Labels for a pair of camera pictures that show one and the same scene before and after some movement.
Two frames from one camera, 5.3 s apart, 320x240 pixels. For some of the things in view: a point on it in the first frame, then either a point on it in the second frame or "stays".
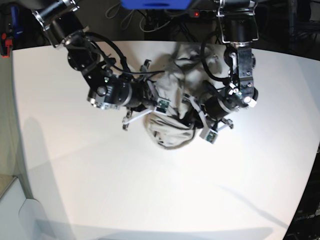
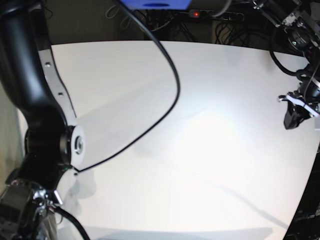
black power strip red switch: x=194 y=13 stays
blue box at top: x=155 y=4 stays
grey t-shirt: x=193 y=66 to x=83 y=187
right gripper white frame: x=225 y=122 to x=296 y=113
